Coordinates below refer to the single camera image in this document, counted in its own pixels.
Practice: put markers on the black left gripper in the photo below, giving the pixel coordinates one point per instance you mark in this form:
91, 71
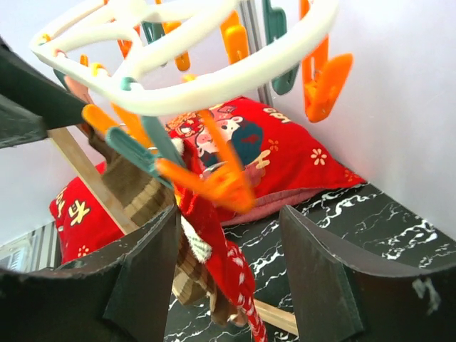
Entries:
31, 104

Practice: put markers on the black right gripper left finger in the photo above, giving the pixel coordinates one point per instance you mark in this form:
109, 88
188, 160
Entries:
72, 302

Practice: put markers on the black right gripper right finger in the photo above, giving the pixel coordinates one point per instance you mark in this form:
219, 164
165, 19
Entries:
341, 292

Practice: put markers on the pink clothes peg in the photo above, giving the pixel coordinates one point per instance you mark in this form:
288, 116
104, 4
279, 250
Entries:
78, 89

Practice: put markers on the brown striped sock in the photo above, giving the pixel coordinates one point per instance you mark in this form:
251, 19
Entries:
163, 264
98, 143

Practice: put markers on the red patterned sock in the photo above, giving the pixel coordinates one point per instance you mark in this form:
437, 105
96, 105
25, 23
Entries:
231, 295

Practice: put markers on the white plastic clip hanger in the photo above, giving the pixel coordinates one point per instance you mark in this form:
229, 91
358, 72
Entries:
150, 35

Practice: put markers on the yellow front clothes peg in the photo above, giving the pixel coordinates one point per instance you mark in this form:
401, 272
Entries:
117, 124

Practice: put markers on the yellow clothes peg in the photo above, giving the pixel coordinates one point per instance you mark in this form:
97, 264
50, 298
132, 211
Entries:
234, 36
117, 124

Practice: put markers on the teal front clothes peg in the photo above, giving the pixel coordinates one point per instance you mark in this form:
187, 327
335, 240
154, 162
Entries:
149, 105

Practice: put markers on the teal clothes peg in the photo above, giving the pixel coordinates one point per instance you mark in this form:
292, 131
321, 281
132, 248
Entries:
275, 26
149, 105

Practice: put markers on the red patterned pillow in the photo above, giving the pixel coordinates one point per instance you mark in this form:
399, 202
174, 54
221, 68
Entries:
285, 164

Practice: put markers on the orange front clothes peg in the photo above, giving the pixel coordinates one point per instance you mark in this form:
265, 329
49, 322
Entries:
227, 186

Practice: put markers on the orange clothes peg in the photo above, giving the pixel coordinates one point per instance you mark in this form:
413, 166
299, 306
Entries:
227, 186
323, 79

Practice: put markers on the wooden drying rack frame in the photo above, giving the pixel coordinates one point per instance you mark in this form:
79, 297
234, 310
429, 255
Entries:
75, 156

